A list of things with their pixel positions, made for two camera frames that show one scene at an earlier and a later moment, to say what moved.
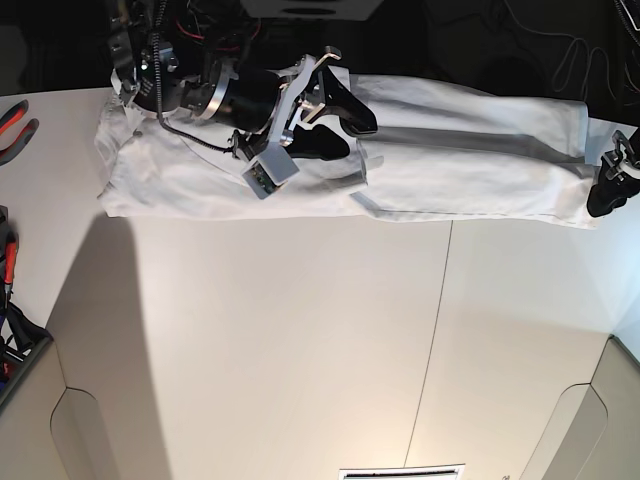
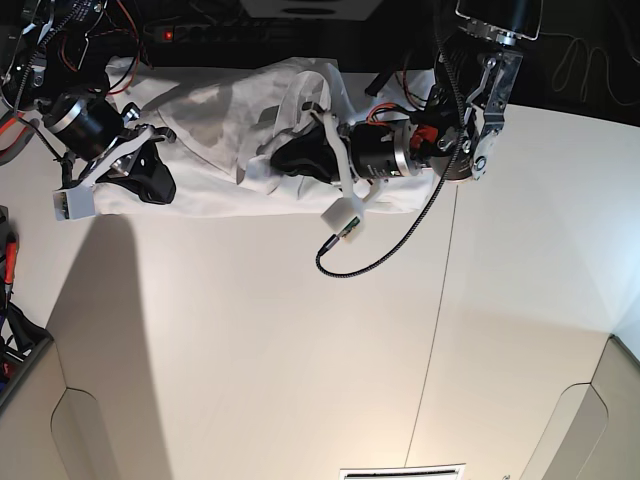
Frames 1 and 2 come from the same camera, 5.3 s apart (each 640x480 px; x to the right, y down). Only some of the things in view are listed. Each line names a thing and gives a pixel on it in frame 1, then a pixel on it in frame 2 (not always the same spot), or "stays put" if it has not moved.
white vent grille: (428, 472) stays put
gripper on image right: (621, 165) to (353, 193)
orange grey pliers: (10, 119) stays put
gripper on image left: (320, 141) to (131, 139)
